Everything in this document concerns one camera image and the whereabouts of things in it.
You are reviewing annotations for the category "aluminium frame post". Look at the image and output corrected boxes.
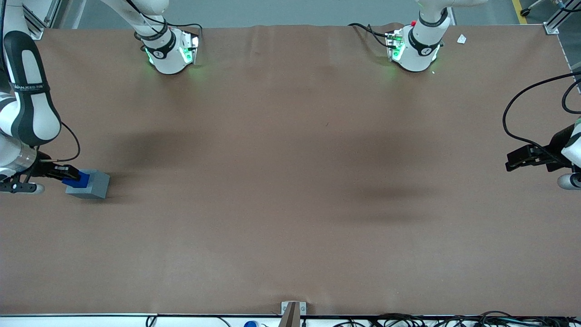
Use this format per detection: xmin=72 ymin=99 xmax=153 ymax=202
xmin=20 ymin=0 xmax=63 ymax=41
xmin=544 ymin=0 xmax=581 ymax=35

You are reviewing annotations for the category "black left base cable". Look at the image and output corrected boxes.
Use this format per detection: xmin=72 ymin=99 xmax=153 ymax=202
xmin=348 ymin=23 xmax=394 ymax=49

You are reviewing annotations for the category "blue block part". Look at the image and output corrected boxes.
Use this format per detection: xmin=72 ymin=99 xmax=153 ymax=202
xmin=62 ymin=170 xmax=91 ymax=189

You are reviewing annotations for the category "black right base cable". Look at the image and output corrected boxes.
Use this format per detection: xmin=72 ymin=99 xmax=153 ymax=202
xmin=127 ymin=0 xmax=203 ymax=37

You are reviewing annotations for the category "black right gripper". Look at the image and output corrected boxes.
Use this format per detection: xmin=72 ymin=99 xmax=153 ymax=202
xmin=28 ymin=159 xmax=80 ymax=182

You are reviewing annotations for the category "short black left arm cable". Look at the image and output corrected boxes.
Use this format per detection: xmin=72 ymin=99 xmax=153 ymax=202
xmin=561 ymin=78 xmax=581 ymax=114

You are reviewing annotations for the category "black caster wheel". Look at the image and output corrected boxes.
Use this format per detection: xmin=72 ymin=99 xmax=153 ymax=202
xmin=520 ymin=0 xmax=545 ymax=18

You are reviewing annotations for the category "metal bracket with brown post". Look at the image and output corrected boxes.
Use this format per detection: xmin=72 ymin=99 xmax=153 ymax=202
xmin=281 ymin=301 xmax=307 ymax=327

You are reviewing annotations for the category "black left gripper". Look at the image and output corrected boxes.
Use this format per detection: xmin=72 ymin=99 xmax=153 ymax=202
xmin=506 ymin=125 xmax=575 ymax=172

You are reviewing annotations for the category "long black left arm cable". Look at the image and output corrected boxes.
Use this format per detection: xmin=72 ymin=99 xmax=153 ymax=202
xmin=502 ymin=72 xmax=581 ymax=155

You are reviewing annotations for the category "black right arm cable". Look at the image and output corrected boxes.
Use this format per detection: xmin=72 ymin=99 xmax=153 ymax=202
xmin=0 ymin=0 xmax=81 ymax=164

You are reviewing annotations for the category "black base cable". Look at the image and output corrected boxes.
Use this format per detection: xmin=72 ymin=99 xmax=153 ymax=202
xmin=127 ymin=0 xmax=203 ymax=37
xmin=348 ymin=23 xmax=394 ymax=49

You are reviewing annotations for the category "brown table mat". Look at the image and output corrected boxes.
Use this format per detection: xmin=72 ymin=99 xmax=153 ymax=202
xmin=0 ymin=23 xmax=581 ymax=317

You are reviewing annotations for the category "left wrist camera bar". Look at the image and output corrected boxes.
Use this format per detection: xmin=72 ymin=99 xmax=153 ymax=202
xmin=557 ymin=173 xmax=581 ymax=190

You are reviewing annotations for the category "black floor cable bundle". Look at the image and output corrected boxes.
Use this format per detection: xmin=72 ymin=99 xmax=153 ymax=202
xmin=331 ymin=311 xmax=581 ymax=327

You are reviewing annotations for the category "gray square socket base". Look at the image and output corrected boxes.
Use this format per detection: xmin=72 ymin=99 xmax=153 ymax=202
xmin=65 ymin=169 xmax=111 ymax=200

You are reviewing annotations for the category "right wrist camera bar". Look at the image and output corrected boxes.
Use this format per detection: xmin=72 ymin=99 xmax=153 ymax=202
xmin=0 ymin=181 xmax=45 ymax=195

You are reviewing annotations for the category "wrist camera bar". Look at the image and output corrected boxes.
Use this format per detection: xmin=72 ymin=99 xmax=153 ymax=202
xmin=557 ymin=173 xmax=581 ymax=190
xmin=0 ymin=181 xmax=45 ymax=195

